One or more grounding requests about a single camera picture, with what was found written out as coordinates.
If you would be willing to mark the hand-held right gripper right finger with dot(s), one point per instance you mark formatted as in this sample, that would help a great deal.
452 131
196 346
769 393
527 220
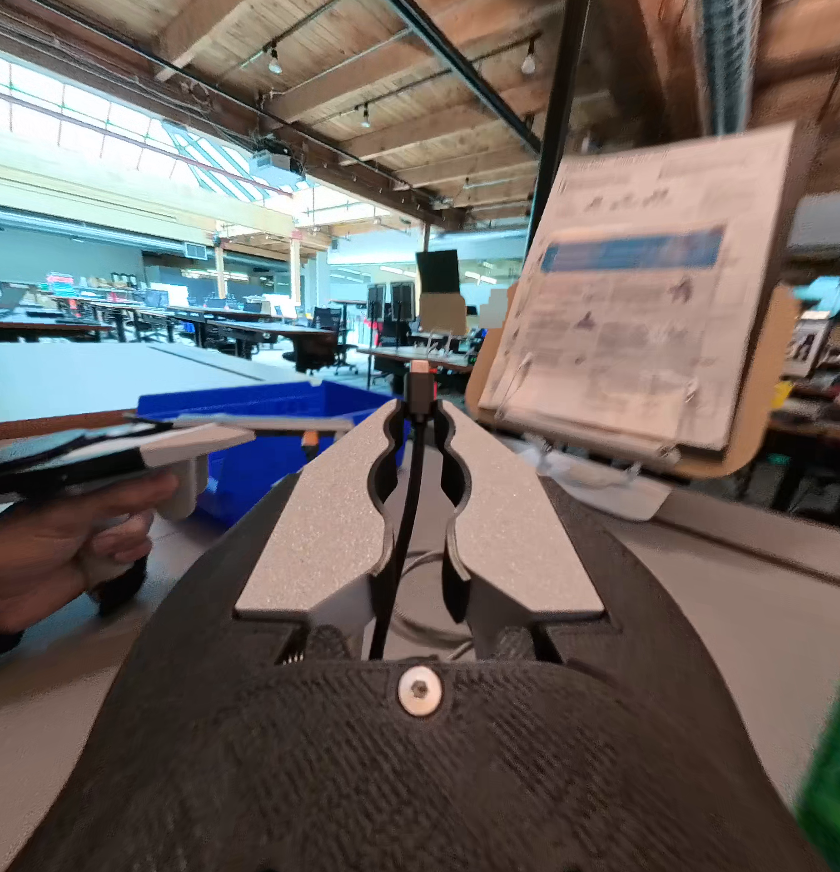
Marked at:
522 545

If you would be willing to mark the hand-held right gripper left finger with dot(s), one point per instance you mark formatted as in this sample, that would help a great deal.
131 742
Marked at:
311 538

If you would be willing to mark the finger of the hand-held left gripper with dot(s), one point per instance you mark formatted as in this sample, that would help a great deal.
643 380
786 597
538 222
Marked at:
202 421
195 446

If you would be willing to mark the blue plastic bin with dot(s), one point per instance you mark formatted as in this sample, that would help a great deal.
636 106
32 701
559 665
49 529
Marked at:
256 477

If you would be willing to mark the green divided plastic bin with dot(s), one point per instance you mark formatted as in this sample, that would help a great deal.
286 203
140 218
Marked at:
832 783

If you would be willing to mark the background wooden desk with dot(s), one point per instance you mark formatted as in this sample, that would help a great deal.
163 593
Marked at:
392 354

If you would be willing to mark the grey desk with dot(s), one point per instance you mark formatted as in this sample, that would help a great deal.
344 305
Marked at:
733 647

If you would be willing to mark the person's left hand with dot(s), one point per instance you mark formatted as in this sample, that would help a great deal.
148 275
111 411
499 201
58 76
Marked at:
38 558

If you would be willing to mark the grey neighbouring table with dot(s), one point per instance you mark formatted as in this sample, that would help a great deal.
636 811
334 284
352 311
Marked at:
86 381

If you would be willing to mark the black office chair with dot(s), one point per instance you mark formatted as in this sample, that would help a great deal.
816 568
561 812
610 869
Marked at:
324 327

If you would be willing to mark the dark upright monitor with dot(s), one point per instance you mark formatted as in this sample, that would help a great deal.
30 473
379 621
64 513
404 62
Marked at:
402 302
377 303

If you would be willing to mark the blue banner printed sheet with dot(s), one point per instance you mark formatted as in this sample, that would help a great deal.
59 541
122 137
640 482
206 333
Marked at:
597 327

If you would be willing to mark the beige upright board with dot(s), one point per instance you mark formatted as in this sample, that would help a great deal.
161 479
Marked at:
441 313

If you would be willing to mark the black upright panel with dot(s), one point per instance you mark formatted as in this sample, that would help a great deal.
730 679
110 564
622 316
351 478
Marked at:
437 271

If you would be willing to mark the instruction sheet on stand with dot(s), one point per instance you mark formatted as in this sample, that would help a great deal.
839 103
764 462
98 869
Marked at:
767 381

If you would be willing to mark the black metal pole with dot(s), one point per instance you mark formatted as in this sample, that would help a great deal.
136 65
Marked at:
559 136

